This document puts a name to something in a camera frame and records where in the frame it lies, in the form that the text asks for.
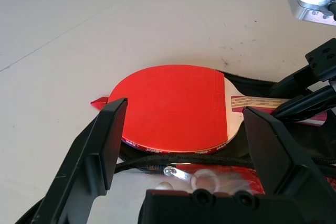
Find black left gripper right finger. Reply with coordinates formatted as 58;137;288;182
243;105;336;204

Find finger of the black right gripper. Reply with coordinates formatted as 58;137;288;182
268;37;336;102
271;85;336;125

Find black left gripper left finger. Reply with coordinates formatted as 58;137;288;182
15;97;129;224

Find red and black paddle case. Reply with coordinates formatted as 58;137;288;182
15;70;336;224

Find red ping-pong paddle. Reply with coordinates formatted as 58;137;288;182
109;63;329;155

